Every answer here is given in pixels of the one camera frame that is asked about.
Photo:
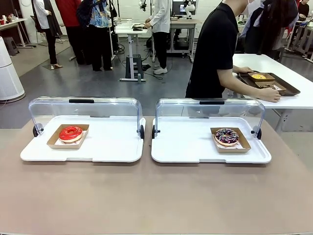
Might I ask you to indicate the white display tray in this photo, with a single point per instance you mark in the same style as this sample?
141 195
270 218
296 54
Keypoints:
183 147
110 147

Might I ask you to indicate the light wooden side table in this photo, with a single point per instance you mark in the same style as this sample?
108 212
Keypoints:
12 23

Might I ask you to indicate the small white background robot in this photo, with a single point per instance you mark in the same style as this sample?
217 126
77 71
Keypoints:
190 8

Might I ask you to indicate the person in black shirt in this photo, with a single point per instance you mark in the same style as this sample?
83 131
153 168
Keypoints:
210 49

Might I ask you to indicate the yellow sprinkled donut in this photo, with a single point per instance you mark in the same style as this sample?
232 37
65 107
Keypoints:
258 77

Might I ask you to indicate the person's left hand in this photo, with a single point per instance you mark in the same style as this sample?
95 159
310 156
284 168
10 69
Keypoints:
245 69

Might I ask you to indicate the white printed paper liner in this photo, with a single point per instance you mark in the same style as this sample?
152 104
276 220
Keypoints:
278 87
84 135
242 146

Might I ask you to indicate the small grey stool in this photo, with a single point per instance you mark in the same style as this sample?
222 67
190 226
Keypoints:
11 45

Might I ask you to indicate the person's right forearm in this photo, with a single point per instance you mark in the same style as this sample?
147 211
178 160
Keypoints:
242 84

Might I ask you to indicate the white cylindrical air purifier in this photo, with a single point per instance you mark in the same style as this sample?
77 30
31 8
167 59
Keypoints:
9 73

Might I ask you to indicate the person's right hand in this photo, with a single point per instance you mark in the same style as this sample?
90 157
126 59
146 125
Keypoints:
272 95

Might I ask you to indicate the bystander in blue patterned shirt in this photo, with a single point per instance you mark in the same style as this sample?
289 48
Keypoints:
97 14

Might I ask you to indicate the hanging coats on rack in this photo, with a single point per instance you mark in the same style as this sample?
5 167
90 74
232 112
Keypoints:
274 24

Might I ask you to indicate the large white table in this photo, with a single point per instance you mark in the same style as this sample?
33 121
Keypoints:
293 102

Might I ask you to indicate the bystander in black vest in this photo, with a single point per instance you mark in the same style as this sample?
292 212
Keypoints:
45 19

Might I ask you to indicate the red glazed donut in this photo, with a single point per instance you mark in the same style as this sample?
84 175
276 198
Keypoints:
64 137

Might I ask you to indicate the chocolate donut with coloured sprinkles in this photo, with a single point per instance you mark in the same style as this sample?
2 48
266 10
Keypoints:
220 139

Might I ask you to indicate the bystander in white shirt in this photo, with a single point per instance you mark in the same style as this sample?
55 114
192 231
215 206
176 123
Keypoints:
160 24

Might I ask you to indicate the wooden top desk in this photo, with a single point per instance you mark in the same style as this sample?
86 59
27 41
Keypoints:
183 22

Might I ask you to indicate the clear plastic tray cover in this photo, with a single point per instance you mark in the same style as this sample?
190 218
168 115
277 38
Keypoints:
183 109
110 107

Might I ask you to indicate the white standing desk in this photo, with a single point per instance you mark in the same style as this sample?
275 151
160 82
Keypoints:
130 29

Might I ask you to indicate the dark brown serving tray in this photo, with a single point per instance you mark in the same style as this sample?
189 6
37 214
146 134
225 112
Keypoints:
291 89

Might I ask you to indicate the bystander in red top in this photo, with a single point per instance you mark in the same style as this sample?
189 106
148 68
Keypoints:
71 14

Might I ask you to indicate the computer monitor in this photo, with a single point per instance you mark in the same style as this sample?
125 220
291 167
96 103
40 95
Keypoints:
178 7

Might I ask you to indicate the brown cardboard donut tray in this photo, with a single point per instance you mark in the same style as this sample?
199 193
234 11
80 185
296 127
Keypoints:
281 91
52 145
270 77
232 150

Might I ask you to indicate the seated bystander in black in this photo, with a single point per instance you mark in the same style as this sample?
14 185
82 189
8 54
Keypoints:
303 11

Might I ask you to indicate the person's left forearm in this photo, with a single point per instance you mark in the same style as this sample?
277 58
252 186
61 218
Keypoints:
236 68

